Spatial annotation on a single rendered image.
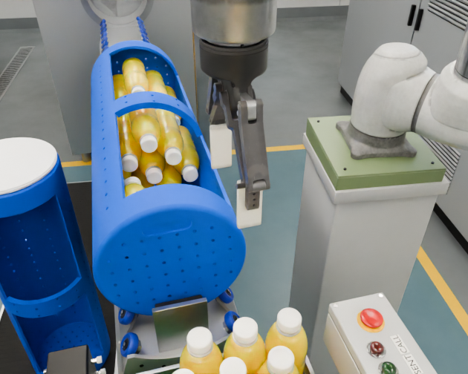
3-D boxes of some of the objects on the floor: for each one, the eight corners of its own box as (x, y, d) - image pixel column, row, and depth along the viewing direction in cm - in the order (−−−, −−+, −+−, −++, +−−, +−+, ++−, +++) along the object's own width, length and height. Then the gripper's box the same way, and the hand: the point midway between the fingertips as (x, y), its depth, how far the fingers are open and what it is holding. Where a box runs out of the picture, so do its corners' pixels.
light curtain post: (211, 207, 269) (197, -143, 168) (213, 213, 264) (200, -143, 163) (201, 208, 268) (181, -143, 167) (203, 214, 263) (184, -143, 162)
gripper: (313, 74, 39) (294, 251, 52) (235, 3, 58) (235, 144, 71) (231, 84, 37) (232, 263, 50) (178, 7, 57) (189, 151, 69)
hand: (233, 186), depth 60 cm, fingers open, 13 cm apart
